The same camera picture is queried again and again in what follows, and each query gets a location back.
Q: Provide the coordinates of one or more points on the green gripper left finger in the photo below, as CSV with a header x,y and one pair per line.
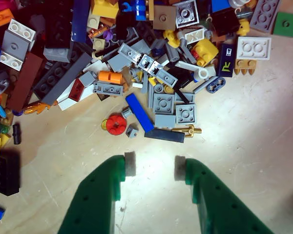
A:
x,y
95,195

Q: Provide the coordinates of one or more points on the black lego brick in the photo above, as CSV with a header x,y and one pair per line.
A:
x,y
6,174

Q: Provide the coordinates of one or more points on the yellow lego minifigure head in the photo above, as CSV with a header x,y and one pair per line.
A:
x,y
243,27

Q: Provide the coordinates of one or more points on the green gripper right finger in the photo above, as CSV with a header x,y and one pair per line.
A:
x,y
222,207

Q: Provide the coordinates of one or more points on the tan lego teeth piece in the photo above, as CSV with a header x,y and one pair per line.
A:
x,y
245,67

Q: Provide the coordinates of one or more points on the grey lego plate with holes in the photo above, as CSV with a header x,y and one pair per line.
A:
x,y
108,89

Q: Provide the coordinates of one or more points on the navy printed lego tile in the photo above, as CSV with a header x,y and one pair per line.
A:
x,y
227,61

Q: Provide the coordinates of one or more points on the gold lego accessory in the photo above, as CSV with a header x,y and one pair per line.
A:
x,y
191,130

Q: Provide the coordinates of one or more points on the dark navy lego tile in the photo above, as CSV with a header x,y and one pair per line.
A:
x,y
164,135

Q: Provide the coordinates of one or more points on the yellow lego plate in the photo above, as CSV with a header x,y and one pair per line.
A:
x,y
105,8

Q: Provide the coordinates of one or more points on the grey lego plate underside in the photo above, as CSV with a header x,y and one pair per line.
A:
x,y
186,13

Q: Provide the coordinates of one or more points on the dark blue long lego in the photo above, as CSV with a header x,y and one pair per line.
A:
x,y
80,20

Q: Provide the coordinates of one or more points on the grey smooth lego brick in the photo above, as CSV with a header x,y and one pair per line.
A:
x,y
164,121

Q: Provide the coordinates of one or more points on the white and dark red lego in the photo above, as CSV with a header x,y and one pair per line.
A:
x,y
75,93

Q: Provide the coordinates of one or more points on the red round lego plate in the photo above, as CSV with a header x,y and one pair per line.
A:
x,y
116,124

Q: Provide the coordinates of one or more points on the orange translucent lego flame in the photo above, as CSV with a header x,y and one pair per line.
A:
x,y
37,108

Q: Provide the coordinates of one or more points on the green lego tile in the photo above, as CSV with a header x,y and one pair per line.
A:
x,y
286,24

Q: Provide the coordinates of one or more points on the white lego technic beam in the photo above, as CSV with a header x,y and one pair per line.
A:
x,y
197,69

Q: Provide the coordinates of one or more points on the brown lego tile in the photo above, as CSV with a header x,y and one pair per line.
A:
x,y
164,17

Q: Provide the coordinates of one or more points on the orange lego plate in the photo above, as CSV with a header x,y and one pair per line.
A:
x,y
1,19

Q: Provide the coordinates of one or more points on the yellow lego brick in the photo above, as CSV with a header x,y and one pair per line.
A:
x,y
205,51

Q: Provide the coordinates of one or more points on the grey rectangular lego plate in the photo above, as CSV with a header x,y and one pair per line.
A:
x,y
265,15

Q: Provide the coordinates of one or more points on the black lego pin connector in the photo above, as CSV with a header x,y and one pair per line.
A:
x,y
17,134

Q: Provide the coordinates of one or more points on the dark grey long lego plate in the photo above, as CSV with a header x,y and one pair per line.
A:
x,y
63,78

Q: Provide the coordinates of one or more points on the orange lego cylinder piece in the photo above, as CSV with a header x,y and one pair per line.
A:
x,y
110,77

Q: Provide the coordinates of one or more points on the white square lego plate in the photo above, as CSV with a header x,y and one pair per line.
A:
x,y
253,48

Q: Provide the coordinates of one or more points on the grey square lego plate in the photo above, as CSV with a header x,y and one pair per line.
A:
x,y
163,103
185,114

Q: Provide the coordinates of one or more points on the blue long lego tile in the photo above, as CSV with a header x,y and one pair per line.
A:
x,y
139,112

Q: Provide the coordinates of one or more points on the dark red lego brick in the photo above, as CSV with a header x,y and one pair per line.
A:
x,y
24,81

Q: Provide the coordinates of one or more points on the white small lego brick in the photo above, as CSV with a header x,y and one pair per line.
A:
x,y
22,30

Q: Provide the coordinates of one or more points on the small grey round lego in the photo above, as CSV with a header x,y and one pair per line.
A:
x,y
126,113

